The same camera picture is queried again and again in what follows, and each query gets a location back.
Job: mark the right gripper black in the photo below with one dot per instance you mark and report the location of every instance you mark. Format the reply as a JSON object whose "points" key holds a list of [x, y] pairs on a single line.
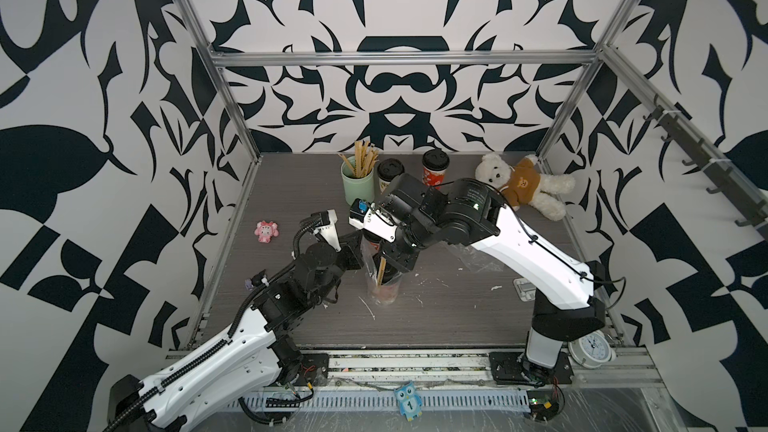
{"points": [[396, 258]]}

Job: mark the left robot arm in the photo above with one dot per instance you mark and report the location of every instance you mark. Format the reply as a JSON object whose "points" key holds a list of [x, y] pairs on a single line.
{"points": [[255, 351]]}

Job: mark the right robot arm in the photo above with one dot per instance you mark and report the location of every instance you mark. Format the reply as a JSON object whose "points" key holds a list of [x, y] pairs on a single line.
{"points": [[410, 217]]}

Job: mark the small purple black toy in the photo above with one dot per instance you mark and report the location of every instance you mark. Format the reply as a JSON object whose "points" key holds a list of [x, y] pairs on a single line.
{"points": [[252, 282]]}

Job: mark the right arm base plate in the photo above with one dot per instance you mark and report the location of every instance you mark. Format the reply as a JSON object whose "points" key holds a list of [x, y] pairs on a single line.
{"points": [[512, 368]]}

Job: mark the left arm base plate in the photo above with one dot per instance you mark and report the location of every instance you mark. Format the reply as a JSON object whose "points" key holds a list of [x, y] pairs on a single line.
{"points": [[312, 368]]}

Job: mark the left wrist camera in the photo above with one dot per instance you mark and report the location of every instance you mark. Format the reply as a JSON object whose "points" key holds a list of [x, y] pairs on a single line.
{"points": [[324, 228]]}

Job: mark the clear plastic bag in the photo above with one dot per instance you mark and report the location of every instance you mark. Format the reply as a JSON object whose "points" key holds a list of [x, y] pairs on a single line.
{"points": [[474, 260], [370, 248]]}

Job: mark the white teddy bear brown hoodie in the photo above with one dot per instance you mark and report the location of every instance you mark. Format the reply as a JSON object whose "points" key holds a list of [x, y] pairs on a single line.
{"points": [[523, 185]]}

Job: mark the blue owl number tag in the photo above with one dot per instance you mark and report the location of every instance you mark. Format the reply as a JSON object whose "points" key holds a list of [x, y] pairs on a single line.
{"points": [[409, 401]]}

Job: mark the red milk tea cup back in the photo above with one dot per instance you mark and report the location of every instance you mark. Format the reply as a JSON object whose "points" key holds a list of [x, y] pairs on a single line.
{"points": [[435, 163]]}

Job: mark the aluminium front rail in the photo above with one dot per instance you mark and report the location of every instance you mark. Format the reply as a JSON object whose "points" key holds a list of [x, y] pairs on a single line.
{"points": [[443, 368]]}

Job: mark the red milk tea cup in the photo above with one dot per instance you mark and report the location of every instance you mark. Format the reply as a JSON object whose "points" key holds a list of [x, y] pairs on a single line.
{"points": [[384, 294], [435, 163]]}

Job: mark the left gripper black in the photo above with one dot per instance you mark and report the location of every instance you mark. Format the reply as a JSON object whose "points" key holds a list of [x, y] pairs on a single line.
{"points": [[348, 254]]}

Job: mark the white alarm clock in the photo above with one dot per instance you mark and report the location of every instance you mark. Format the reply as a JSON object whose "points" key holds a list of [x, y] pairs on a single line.
{"points": [[592, 351]]}

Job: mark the wall hook rack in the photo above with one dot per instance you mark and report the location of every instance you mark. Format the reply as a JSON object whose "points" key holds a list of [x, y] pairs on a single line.
{"points": [[702, 155]]}

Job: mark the green cup holder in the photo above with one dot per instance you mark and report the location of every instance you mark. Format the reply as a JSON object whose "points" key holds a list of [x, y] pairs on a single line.
{"points": [[354, 187]]}

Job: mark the cream milk tea cup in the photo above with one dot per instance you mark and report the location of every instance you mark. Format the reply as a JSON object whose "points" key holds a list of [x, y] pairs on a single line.
{"points": [[387, 170]]}

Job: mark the pink pig toy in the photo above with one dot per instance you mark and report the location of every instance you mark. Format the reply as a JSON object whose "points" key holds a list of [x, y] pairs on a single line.
{"points": [[266, 231]]}

